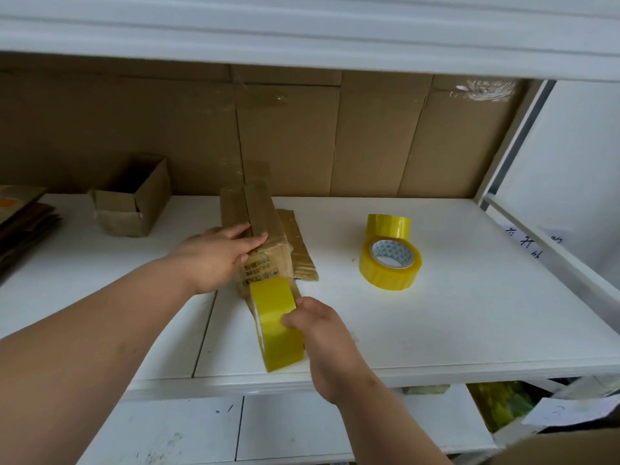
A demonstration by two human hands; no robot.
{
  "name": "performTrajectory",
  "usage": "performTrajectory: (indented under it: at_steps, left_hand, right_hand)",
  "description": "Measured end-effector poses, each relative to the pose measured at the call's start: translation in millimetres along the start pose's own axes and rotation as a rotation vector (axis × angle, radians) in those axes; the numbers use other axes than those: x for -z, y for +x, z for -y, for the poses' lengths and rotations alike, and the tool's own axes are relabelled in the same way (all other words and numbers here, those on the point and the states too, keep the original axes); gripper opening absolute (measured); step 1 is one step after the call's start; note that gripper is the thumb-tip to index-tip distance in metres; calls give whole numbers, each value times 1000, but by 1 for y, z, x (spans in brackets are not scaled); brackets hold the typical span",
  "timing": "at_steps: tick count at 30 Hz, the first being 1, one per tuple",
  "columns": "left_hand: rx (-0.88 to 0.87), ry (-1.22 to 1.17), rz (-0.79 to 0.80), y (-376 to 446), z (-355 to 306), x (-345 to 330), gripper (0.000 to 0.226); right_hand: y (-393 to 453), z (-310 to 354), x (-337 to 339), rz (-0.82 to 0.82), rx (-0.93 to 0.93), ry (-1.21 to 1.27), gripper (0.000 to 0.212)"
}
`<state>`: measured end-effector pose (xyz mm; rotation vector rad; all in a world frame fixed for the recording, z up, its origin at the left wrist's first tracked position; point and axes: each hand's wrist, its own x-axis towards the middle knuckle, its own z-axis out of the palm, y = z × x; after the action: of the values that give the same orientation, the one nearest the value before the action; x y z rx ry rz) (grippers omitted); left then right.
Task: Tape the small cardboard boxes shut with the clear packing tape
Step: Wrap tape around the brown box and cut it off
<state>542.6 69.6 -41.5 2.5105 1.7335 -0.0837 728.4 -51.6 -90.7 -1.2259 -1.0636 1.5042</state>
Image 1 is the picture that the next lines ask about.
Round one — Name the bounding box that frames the person's right hand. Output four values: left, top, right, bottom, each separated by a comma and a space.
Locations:
281, 296, 381, 407

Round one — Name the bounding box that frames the person's left hand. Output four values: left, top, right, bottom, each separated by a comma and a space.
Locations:
170, 223, 268, 296

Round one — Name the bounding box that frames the yellow packing tape roll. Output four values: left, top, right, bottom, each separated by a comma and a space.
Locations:
358, 235, 423, 291
366, 214, 412, 241
249, 277, 306, 373

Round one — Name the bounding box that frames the taped brown cardboard box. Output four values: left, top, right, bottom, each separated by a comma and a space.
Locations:
220, 180, 296, 301

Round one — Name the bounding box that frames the person's left forearm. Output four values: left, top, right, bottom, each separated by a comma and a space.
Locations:
0, 256, 197, 465

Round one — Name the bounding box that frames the person's right forearm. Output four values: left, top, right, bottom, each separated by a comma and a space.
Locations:
334, 377, 453, 465

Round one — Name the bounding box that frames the flat taped cardboard piece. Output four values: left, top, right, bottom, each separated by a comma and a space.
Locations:
276, 209, 320, 282

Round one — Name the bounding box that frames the large brown cardboard panel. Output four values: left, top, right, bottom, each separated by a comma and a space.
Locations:
232, 64, 343, 197
330, 70, 534, 199
0, 52, 244, 197

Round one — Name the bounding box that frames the small open cardboard box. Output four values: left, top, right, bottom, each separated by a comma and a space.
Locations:
88, 154, 173, 238

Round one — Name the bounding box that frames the white metal shelving unit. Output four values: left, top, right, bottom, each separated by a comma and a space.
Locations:
0, 0, 620, 465

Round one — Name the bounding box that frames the yellow-green plastic bag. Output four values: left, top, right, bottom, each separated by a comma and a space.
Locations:
467, 381, 537, 434

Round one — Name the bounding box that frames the stack of flat cardboard sheets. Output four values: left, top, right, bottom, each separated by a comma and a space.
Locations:
0, 185, 62, 286

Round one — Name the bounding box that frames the crumpled clear tape scrap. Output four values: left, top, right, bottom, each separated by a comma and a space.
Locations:
449, 79, 517, 102

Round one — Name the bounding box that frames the white paper sheet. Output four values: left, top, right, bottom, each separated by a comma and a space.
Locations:
521, 394, 620, 429

